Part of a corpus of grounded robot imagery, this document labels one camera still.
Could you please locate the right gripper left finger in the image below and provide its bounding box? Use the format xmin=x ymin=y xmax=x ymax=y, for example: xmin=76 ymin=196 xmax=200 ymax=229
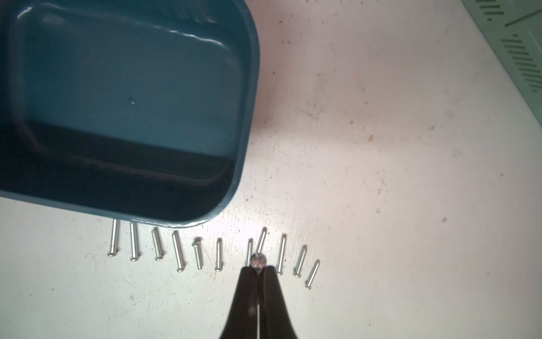
xmin=220 ymin=267 xmax=258 ymax=338

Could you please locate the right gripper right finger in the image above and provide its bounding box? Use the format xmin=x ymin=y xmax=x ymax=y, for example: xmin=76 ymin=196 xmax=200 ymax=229
xmin=259 ymin=266 xmax=297 ymax=339

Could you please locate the eleventh silver screw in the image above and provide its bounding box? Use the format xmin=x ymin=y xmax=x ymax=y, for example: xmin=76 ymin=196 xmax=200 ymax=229
xmin=305 ymin=259 xmax=320 ymax=290

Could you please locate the twelfth silver screw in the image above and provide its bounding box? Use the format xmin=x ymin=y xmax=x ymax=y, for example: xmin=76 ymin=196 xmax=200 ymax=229
xmin=249 ymin=253 xmax=267 ymax=271

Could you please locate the teal plastic storage tray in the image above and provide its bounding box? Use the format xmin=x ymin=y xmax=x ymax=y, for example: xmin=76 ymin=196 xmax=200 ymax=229
xmin=1 ymin=1 xmax=260 ymax=228

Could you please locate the green file organizer box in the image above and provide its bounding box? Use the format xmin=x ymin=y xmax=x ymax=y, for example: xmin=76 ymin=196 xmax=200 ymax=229
xmin=462 ymin=0 xmax=541 ymax=121

